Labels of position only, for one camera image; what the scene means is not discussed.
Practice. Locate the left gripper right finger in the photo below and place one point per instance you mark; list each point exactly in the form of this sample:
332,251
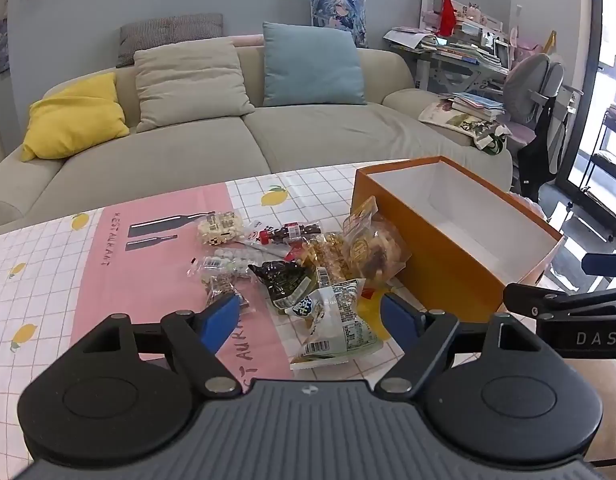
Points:
425,339

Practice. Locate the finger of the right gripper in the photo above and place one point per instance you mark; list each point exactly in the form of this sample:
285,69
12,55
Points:
533,300
599,264

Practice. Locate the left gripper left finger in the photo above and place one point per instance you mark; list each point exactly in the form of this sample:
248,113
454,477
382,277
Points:
194,339

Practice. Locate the clear white candy bag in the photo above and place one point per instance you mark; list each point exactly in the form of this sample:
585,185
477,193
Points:
220,271

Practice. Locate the white green snack packet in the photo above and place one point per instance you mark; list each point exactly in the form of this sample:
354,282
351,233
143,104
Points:
337,334

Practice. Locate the dark green snack bag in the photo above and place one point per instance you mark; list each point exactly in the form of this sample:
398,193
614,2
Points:
285,282

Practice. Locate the white peanut snack bag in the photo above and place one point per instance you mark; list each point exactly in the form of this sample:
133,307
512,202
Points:
218,228

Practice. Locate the cola bottle candy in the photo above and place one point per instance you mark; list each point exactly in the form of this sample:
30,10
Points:
289,233

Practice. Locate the golden crisps snack bag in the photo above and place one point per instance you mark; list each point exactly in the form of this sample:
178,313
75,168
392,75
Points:
324,253

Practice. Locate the black metal rack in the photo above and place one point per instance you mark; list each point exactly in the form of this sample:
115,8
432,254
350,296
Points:
602,160

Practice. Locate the orange cardboard box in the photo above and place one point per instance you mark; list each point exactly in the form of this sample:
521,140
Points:
467,238

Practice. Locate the pink lemon tablecloth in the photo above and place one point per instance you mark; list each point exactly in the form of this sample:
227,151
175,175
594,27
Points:
60,278

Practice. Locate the beige sofa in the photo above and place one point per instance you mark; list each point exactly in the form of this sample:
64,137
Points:
266,141

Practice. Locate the grey desk chair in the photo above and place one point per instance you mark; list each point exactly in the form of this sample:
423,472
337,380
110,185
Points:
527,90

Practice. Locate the stack of books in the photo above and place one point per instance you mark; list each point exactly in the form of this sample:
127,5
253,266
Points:
477,106

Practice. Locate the yellow cushion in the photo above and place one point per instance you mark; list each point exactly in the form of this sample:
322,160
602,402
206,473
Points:
83,115

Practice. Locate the beige cushion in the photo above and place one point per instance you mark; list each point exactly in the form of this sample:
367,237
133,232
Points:
189,81

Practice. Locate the cluttered white desk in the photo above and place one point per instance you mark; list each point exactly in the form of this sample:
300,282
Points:
456,47

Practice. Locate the light blue cushion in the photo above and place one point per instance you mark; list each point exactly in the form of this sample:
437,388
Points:
311,65

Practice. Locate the grey cushion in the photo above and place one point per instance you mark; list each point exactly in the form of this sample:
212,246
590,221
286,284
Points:
156,32

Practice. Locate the anime print pillow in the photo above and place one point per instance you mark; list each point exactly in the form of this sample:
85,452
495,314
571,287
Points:
346,15

